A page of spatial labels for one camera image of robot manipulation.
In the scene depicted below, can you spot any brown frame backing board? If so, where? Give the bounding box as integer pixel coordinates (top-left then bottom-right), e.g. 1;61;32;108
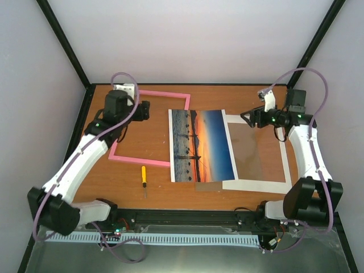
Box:
195;122;264;192

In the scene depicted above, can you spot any light blue slotted cable duct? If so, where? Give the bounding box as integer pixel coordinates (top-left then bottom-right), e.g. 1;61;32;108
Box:
47;231;259;248

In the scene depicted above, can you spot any white photo mat board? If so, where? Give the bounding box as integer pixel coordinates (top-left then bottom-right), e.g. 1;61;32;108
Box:
222;114;292;194

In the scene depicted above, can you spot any black left corner post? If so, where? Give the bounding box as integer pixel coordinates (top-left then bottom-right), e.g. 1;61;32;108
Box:
36;0;91;89

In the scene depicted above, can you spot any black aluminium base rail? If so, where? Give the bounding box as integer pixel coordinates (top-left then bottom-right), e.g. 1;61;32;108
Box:
107;208;341;235

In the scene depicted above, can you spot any yellow handled screwdriver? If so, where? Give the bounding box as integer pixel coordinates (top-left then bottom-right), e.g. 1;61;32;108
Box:
141;166;147;198

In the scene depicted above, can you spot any sunset photo print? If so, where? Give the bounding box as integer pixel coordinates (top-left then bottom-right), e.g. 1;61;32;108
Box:
168;109;238;183

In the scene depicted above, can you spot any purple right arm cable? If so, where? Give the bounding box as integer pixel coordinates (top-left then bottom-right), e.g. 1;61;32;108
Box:
264;67;335;253

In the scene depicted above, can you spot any black right corner post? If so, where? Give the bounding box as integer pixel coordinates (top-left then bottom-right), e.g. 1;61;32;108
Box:
287;0;346;86

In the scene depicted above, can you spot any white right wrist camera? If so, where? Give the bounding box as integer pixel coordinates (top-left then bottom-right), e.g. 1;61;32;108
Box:
258;89;276;113

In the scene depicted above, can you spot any black corner post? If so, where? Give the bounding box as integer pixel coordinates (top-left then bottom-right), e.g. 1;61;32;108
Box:
287;0;346;86
36;0;91;89

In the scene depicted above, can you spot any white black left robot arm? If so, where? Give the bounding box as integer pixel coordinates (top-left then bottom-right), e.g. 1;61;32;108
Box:
27;84;150;237

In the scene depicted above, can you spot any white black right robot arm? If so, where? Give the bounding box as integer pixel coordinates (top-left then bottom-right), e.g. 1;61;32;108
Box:
241;88;344;230

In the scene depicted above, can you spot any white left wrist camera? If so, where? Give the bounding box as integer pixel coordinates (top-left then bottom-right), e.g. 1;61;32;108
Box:
113;84;135;99

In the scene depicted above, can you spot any pink picture frame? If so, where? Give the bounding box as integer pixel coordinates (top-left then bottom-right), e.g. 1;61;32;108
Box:
108;90;191;168

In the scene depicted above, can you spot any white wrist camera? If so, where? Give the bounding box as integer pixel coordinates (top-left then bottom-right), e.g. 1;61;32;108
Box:
258;89;276;113
113;84;135;99

